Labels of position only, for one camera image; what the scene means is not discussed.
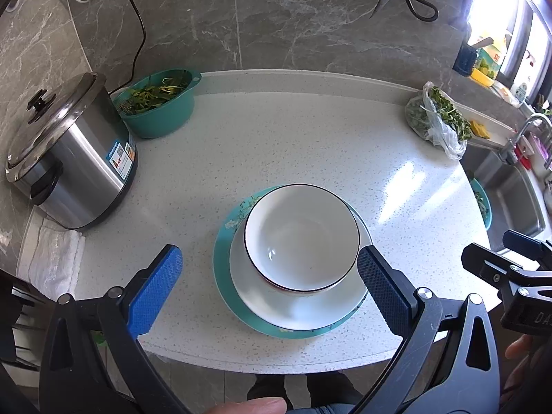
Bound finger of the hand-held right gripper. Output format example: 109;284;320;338
461;243;552;298
502;229;552;264

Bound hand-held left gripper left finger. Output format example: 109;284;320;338
39;244;190;414

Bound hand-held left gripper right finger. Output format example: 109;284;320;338
354;246;501;414

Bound teal floral plate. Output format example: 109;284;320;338
213;185;374;339

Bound large white bowl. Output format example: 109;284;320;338
228;190;374;332

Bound pink floral bowl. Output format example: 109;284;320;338
244;183;361;294

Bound person's right hand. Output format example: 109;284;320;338
500;334;546;404

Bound person's left hand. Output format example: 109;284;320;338
203;397;287;414

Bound blue colander with greens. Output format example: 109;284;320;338
468;172;492;230

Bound stainless steel sink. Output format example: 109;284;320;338
459;142;548;255

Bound chrome faucet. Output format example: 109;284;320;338
498;112;552;165

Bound white towel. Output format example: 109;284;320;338
17;218;86;300

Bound person's legs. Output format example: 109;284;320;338
246;373;365;414

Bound plastic bag of greens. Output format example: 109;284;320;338
404;81;473;161

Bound white orange packet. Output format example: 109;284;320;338
492;80;520;106

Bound stainless steel rice cooker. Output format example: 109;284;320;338
5;72;139;230

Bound green basin with vegetable scraps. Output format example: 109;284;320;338
113;69;202;139

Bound yellow dish soap bottle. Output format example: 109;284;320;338
470;37;507;80

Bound dark blue utensil holder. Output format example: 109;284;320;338
453;37;479;77

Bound black power cord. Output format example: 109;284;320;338
108;0;147;96

